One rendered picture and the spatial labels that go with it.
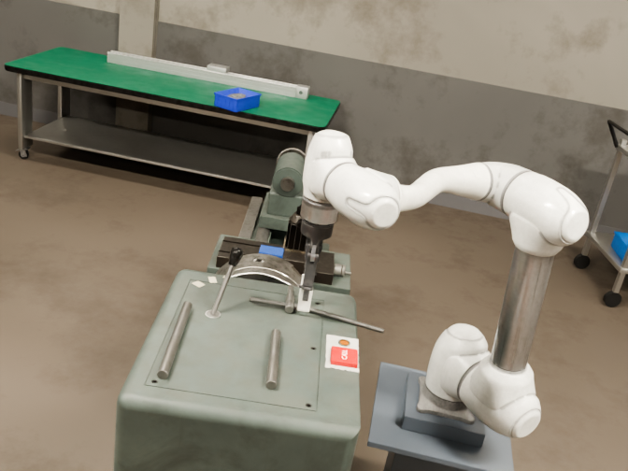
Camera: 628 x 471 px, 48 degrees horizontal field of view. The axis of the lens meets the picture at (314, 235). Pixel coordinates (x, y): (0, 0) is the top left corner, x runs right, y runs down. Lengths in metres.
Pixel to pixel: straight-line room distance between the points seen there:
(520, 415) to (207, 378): 0.94
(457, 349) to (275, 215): 1.24
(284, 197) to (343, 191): 1.64
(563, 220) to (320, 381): 0.70
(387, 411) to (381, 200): 1.07
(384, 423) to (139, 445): 1.00
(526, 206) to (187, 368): 0.90
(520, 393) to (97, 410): 1.98
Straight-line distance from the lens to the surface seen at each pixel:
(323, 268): 2.63
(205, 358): 1.56
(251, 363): 1.56
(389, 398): 2.41
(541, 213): 1.80
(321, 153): 1.56
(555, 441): 3.81
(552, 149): 6.23
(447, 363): 2.21
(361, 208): 1.43
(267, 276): 1.96
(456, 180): 1.82
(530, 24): 6.01
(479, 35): 6.00
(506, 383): 2.07
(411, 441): 2.27
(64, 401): 3.47
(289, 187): 3.05
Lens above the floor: 2.15
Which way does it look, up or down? 24 degrees down
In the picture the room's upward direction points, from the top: 10 degrees clockwise
